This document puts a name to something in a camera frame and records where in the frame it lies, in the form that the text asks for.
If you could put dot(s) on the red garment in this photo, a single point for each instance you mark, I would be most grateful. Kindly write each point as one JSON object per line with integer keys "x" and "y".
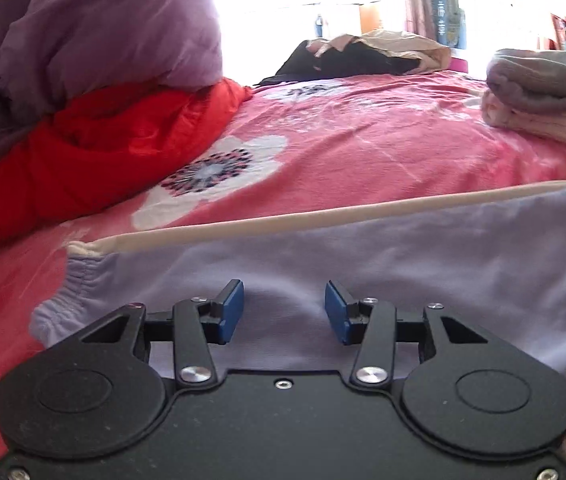
{"x": 93, "y": 160}

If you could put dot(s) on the pale pink folded garment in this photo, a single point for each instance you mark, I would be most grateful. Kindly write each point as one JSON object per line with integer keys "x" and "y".
{"x": 543, "y": 122}

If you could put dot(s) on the purple duvet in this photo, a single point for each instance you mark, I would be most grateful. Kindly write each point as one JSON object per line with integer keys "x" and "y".
{"x": 88, "y": 25}

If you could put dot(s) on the beige crumpled garment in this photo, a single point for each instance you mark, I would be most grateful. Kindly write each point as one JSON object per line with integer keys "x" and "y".
{"x": 413, "y": 47}

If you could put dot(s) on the black crumpled garment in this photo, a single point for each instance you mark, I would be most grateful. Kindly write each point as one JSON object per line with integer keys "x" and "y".
{"x": 358, "y": 60}

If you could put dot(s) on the lavender pants with cream stripe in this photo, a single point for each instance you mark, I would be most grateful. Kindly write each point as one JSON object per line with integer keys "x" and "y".
{"x": 413, "y": 260}

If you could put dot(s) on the pink floral bedsheet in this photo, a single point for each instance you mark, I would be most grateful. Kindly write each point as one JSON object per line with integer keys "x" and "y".
{"x": 363, "y": 150}

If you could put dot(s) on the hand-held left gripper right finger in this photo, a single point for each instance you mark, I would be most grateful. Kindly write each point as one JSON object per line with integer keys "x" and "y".
{"x": 337, "y": 312}

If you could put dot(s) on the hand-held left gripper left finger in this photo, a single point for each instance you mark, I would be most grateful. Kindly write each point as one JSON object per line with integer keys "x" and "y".
{"x": 230, "y": 310}

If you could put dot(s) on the pink curtain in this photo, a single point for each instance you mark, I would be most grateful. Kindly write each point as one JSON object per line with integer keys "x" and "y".
{"x": 413, "y": 0}

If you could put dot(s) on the dark blue wall banner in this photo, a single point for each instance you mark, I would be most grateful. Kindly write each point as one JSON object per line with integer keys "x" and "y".
{"x": 445, "y": 5}

